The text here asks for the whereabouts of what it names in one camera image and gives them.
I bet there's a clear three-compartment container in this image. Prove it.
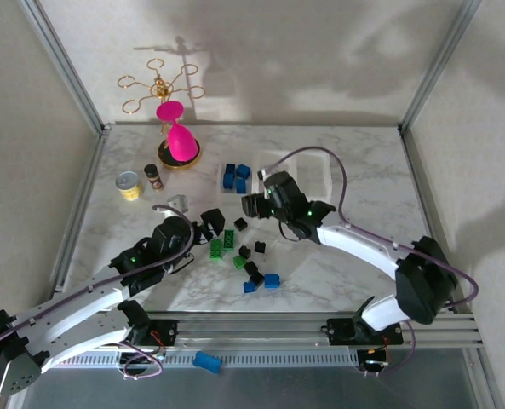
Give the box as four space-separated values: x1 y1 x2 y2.
215 147 334 202

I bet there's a black-lidded spice jar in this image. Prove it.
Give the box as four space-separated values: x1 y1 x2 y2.
143 164 165 192

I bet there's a yellow tin can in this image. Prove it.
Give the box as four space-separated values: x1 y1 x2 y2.
115 170 146 202

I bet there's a pink plastic wine glass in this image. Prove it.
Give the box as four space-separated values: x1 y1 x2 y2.
156 100 198 162

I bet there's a left small circuit board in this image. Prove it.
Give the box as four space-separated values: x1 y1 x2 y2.
118 351 164 371

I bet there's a small circuit board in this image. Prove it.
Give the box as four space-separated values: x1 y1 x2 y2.
358 348 392 372
118 351 164 371

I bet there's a blue brick below table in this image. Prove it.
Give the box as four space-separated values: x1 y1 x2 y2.
192 350 223 376

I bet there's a right small circuit board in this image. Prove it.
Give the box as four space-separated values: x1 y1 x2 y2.
358 348 392 372

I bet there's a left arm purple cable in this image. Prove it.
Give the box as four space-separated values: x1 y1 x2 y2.
0 204 196 380

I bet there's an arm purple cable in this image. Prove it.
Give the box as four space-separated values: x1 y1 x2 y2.
262 146 479 379
0 204 196 380

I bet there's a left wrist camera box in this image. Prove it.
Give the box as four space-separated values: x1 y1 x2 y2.
166 194 192 214

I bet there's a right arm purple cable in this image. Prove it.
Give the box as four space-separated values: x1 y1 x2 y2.
262 146 479 379

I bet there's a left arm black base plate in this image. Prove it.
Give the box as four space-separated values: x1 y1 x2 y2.
123 319 179 347

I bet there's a left aluminium side rail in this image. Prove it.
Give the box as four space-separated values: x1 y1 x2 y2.
49 127 111 299

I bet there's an aluminium side rail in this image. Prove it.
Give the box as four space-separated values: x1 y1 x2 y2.
400 127 470 314
49 127 111 299

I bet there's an aluminium mounting rail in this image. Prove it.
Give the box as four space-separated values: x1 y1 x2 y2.
98 312 485 351

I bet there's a right aluminium side rail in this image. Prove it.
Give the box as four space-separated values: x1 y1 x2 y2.
400 127 470 314

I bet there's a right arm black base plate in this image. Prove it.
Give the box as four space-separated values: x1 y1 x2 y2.
326 317 406 346

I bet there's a gold wire glass rack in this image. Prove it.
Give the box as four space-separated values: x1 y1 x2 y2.
117 58 206 171

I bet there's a grey slotted cable duct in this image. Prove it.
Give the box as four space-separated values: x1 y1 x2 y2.
51 349 362 368

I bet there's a right aluminium frame post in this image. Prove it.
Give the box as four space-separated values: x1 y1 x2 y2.
399 0 485 133

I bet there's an aluminium frame post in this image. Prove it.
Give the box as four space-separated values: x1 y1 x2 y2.
399 0 485 133
15 0 112 137

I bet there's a left aluminium frame post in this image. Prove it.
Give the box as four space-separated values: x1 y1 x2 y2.
15 0 112 137

